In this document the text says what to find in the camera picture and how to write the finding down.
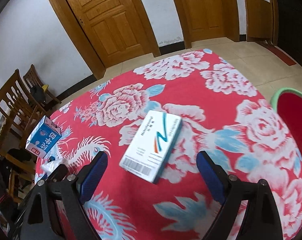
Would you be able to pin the yellow seat cushion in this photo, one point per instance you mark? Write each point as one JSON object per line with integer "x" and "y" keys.
{"x": 44, "y": 88}

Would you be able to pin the clear plastic bag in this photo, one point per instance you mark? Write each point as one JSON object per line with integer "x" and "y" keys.
{"x": 52, "y": 166}

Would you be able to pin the dark entrance door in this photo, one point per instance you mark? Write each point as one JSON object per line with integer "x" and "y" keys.
{"x": 291, "y": 17}

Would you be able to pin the panelled wooden door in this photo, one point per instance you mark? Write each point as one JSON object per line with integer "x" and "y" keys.
{"x": 103, "y": 17}

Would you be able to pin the white box with striped logo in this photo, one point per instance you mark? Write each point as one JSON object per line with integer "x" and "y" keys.
{"x": 151, "y": 145}

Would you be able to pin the blue and white milk carton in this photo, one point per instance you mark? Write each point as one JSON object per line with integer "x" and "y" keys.
{"x": 43, "y": 140}

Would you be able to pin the red floral tablecloth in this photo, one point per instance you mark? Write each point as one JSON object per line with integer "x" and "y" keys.
{"x": 191, "y": 97}

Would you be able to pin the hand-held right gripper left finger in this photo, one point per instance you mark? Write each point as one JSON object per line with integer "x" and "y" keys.
{"x": 93, "y": 177}

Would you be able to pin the black bag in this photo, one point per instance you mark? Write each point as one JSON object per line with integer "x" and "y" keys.
{"x": 37, "y": 95}

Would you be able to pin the green basin with red inside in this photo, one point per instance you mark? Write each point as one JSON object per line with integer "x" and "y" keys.
{"x": 296, "y": 120}

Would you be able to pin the wooden chair with yellow cushion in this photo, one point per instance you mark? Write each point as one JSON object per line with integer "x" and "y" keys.
{"x": 33, "y": 76}

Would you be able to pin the red doormat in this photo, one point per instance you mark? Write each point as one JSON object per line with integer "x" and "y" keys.
{"x": 281, "y": 55}

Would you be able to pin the wooden wall cabinet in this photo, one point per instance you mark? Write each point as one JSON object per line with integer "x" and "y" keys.
{"x": 260, "y": 20}

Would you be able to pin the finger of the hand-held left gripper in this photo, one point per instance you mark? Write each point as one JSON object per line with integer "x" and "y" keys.
{"x": 58, "y": 173}

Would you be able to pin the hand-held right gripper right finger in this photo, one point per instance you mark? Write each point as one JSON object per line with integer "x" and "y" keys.
{"x": 212, "y": 177}

